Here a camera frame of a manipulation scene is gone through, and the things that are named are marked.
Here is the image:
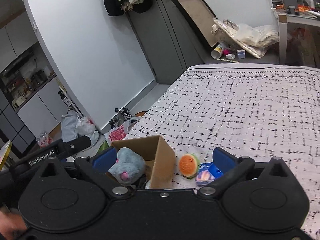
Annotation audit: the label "blue tissue pack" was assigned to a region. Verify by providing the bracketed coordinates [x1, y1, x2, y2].
[195, 162, 223, 186]

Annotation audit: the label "grey plush mouse toy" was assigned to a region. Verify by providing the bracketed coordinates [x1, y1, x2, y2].
[108, 147, 145, 186]

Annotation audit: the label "hamburger plush toy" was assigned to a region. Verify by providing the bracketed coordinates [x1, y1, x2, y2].
[178, 154, 200, 179]

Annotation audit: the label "white soft bundle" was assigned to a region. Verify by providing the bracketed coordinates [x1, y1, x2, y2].
[144, 180, 151, 189]

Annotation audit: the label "person's left hand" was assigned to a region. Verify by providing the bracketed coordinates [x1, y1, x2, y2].
[0, 209, 27, 239]

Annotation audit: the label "grey white garbage bags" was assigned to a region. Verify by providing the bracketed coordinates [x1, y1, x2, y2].
[61, 109, 100, 147]

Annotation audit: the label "white red printed plastic bag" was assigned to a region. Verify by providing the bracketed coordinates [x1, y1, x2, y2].
[104, 116, 141, 146]

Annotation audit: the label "camouflage shoes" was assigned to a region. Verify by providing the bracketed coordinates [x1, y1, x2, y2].
[108, 107, 133, 128]

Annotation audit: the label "white cabinet with shelves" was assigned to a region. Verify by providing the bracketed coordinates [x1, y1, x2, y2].
[1, 0, 68, 159]

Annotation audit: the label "brown cardboard box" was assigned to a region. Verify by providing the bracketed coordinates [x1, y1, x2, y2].
[111, 135, 176, 189]

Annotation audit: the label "white black patterned bedspread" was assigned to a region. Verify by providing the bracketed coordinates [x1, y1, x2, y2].
[127, 63, 319, 239]

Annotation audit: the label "white paper cup tube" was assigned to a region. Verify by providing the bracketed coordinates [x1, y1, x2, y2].
[211, 41, 229, 59]

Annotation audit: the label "grey door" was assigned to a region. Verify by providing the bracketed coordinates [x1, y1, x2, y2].
[127, 0, 203, 85]

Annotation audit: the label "clear plastic bag with cloth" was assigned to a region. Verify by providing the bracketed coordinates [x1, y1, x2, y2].
[212, 18, 279, 59]

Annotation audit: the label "white desk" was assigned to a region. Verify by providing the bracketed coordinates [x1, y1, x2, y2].
[271, 8, 319, 65]

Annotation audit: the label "framed board leaning on wall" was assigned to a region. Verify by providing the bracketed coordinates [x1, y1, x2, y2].
[171, 0, 217, 51]

